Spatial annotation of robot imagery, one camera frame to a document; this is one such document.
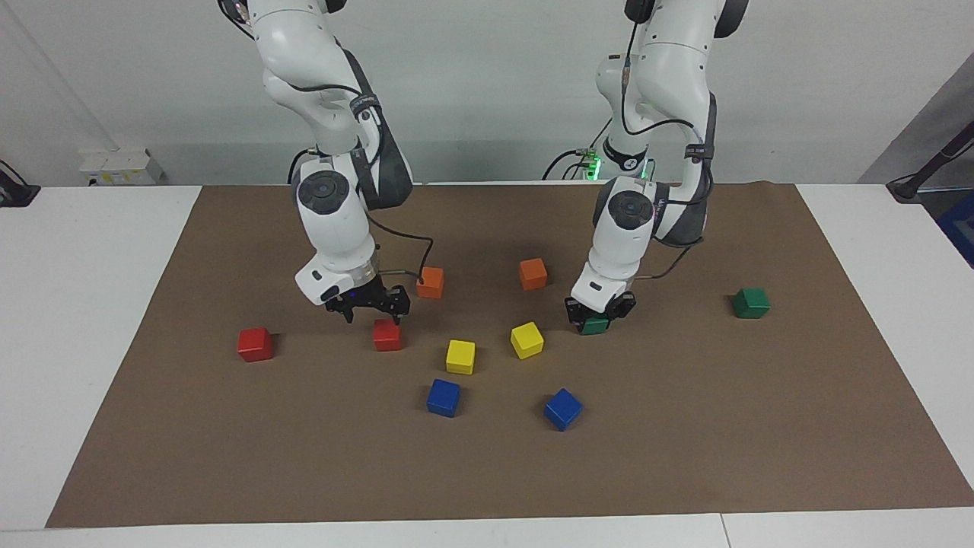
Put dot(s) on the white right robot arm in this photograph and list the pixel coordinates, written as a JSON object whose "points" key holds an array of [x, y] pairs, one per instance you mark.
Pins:
{"points": [[335, 228]]}

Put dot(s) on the black stand leg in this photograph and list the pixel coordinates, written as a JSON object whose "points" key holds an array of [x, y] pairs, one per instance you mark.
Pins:
{"points": [[932, 164]]}

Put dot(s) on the black clamp mount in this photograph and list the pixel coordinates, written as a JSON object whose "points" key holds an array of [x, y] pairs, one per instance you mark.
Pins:
{"points": [[15, 192]]}

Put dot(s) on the orange wooden block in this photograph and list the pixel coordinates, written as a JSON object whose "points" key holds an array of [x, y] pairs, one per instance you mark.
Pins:
{"points": [[431, 284], [533, 274]]}

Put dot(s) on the blue crate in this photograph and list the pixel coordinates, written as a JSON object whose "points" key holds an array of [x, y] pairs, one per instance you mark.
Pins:
{"points": [[960, 228]]}

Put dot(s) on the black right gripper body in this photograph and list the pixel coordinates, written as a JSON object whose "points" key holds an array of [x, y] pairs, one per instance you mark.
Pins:
{"points": [[369, 299]]}

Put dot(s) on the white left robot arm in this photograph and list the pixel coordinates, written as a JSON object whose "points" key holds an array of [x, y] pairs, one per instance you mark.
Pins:
{"points": [[616, 251]]}

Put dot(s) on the brown table mat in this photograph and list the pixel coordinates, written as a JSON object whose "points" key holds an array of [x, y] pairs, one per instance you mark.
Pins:
{"points": [[304, 441]]}

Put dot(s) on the blue wooden block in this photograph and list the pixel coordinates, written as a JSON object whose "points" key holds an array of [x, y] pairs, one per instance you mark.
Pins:
{"points": [[444, 397], [562, 409]]}

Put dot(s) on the green wooden block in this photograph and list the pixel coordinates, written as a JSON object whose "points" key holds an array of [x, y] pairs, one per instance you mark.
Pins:
{"points": [[595, 326], [751, 304]]}

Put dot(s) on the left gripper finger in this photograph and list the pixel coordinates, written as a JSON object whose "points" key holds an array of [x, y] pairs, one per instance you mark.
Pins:
{"points": [[574, 313], [625, 304]]}

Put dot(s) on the yellow wooden block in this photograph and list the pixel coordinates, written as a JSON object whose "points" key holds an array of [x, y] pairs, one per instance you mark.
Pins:
{"points": [[460, 357], [526, 340]]}

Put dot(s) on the red wooden block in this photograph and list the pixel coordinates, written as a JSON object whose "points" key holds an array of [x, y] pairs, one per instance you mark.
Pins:
{"points": [[255, 345], [386, 336]]}

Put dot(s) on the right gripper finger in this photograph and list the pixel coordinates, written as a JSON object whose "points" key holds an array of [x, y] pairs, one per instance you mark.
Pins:
{"points": [[401, 301], [342, 312]]}

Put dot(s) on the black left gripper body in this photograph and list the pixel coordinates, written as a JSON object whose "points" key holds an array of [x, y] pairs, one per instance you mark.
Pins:
{"points": [[599, 313]]}

